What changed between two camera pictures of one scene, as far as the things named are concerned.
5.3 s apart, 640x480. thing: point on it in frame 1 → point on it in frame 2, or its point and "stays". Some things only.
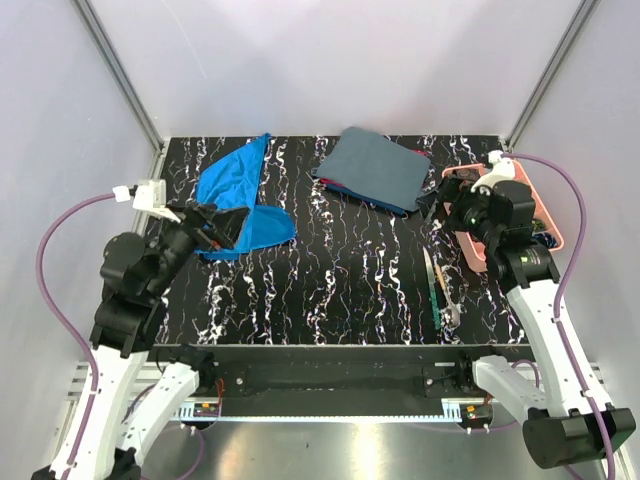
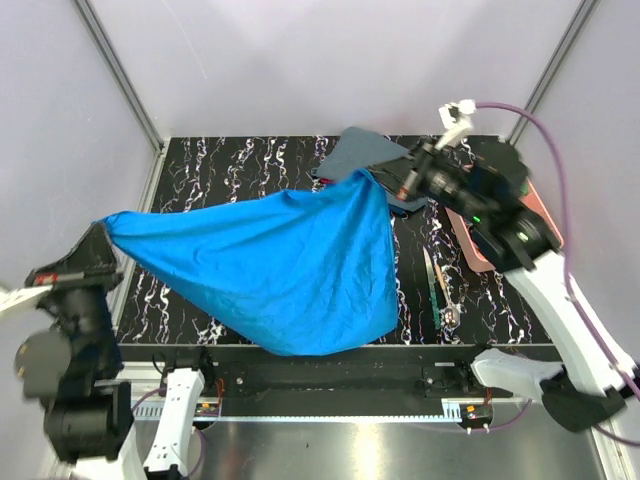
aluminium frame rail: x=123 y=83 stays
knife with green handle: x=436 y=310 stays
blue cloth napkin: x=232 y=180 → x=301 y=272
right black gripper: x=458 y=193 → x=425 y=155
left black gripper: x=227 y=223 → x=91 y=258
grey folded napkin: x=376 y=168 stays
